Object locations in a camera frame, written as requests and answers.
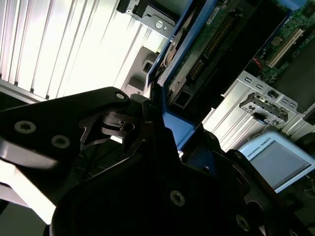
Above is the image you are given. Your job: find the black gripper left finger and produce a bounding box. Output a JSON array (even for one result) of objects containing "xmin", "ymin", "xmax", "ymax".
[{"xmin": 0, "ymin": 86, "xmax": 190, "ymax": 209}]

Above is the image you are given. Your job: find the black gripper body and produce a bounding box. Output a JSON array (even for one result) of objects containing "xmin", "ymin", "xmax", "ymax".
[{"xmin": 49, "ymin": 153, "xmax": 259, "ymax": 236}]

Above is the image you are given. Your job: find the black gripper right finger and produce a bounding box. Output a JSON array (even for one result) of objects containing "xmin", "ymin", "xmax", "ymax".
[{"xmin": 200, "ymin": 124, "xmax": 315, "ymax": 236}]

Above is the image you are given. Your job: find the hard disk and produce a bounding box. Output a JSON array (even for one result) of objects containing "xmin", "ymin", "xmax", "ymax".
[{"xmin": 146, "ymin": 0, "xmax": 249, "ymax": 152}]

